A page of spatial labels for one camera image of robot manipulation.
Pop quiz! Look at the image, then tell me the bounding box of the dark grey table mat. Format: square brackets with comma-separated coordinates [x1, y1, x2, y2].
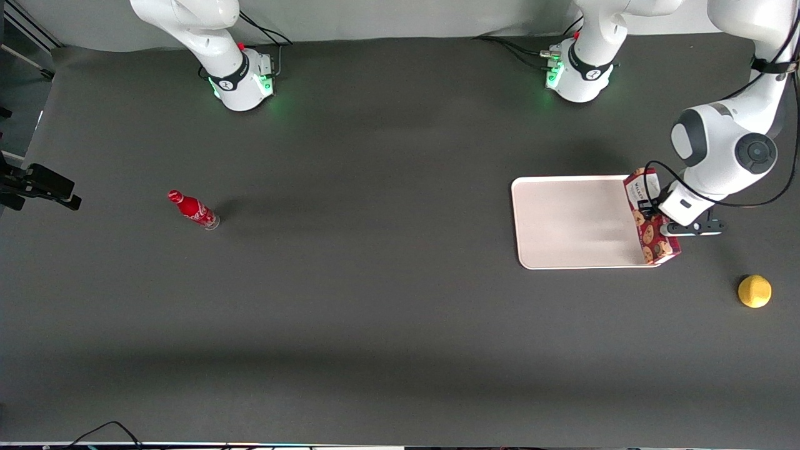
[0, 22, 800, 448]

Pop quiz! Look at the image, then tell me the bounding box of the thin black floor cable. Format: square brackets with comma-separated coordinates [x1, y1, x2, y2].
[61, 421, 146, 450]

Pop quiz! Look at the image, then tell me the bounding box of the black right arm base cable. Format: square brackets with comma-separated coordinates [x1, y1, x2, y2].
[239, 11, 294, 78]

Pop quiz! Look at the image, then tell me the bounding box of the black clamp mount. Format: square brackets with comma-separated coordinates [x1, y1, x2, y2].
[0, 150, 83, 211]

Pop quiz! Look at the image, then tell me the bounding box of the black arm base cable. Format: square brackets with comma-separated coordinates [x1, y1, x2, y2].
[239, 11, 294, 78]
[471, 17, 585, 71]

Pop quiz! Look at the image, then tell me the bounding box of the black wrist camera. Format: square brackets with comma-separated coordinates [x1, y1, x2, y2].
[660, 211, 727, 238]

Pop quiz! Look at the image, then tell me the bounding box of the red soda bottle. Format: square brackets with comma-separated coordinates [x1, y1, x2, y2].
[167, 190, 221, 231]

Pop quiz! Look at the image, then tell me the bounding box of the white rectangular tray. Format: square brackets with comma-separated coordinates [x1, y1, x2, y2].
[511, 175, 663, 270]

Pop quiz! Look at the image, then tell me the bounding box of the black left arm base cable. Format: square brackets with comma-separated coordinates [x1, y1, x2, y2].
[471, 17, 585, 71]

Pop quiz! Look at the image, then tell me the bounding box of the red cookie box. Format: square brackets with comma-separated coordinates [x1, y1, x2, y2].
[622, 167, 682, 266]

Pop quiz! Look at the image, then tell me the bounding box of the aluminium frame rail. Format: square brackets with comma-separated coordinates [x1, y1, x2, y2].
[0, 0, 64, 82]

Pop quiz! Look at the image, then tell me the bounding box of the yellow lemon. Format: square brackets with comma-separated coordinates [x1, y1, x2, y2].
[737, 274, 773, 309]

